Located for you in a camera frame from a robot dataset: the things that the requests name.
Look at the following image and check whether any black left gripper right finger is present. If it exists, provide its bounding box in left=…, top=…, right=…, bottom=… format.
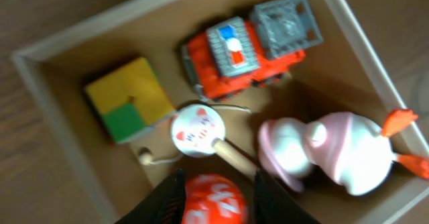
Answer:
left=253, top=170, right=320, bottom=224

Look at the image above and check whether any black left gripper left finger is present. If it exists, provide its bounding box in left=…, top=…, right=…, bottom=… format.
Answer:
left=115, top=168, right=186, bottom=224

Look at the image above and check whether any red polyhedral die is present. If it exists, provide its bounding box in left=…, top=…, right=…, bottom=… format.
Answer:
left=182, top=174, right=247, bottom=224

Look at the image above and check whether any small white rattle drum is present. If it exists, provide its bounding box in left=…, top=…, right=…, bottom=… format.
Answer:
left=137, top=103, right=258, bottom=180

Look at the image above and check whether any white duck toy pink hat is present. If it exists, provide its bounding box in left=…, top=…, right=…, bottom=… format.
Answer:
left=258, top=109, right=428, bottom=196

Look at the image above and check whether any colourful puzzle cube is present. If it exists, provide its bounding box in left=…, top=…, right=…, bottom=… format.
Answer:
left=84, top=57, right=176, bottom=144

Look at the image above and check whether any red toy truck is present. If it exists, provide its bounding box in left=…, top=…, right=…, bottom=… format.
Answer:
left=181, top=0, right=323, bottom=102

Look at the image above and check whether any white cardboard box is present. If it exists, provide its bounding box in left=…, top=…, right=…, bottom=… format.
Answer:
left=13, top=0, right=428, bottom=223

